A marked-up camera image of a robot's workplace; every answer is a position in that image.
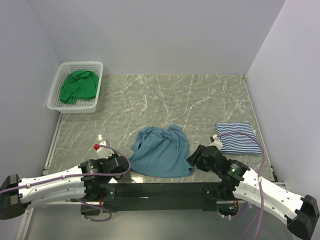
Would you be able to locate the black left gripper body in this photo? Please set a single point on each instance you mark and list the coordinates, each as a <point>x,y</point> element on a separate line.
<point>111,157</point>

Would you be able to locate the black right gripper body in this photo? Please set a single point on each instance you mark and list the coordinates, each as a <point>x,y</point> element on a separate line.
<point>202,164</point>

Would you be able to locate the teal tank top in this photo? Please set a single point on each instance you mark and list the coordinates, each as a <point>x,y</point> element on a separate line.
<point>160,152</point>

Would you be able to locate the blue white striped tank top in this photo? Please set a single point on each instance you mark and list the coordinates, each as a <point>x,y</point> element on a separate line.
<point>238,138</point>

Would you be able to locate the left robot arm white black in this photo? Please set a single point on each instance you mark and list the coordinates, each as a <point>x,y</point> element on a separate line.
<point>80,182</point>

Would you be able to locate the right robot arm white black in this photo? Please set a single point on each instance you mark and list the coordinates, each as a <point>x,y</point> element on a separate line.
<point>299,213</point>

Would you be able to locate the green tank top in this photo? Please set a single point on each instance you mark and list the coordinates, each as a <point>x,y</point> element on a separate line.
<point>79,85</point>

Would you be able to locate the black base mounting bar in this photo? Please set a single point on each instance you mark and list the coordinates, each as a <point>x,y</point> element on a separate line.
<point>160,196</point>

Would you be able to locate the white plastic laundry basket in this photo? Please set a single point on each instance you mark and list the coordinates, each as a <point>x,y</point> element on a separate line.
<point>80,106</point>

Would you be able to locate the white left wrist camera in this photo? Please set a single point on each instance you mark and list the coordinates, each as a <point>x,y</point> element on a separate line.
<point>102,149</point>

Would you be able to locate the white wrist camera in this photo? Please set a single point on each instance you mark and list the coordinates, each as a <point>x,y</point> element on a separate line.
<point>102,149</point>
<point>215,141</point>

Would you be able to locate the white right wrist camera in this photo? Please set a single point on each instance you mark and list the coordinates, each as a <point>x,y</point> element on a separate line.
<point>215,141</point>

